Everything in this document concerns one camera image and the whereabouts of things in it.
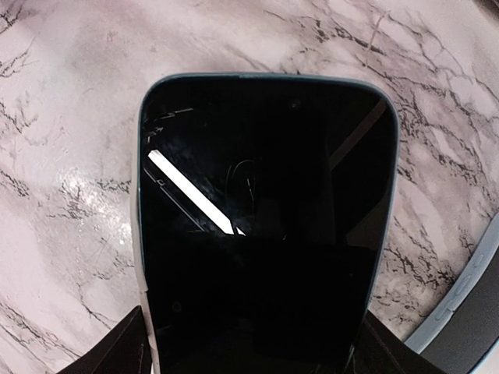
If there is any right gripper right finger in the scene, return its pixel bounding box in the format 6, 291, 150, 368
350, 313, 444, 374

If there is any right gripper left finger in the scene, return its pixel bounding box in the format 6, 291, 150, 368
58, 305, 152, 374

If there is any black smartphone teal edge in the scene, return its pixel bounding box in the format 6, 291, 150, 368
135, 72, 398, 373

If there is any grey translucent phone case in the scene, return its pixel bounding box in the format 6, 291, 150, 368
130, 184, 161, 374

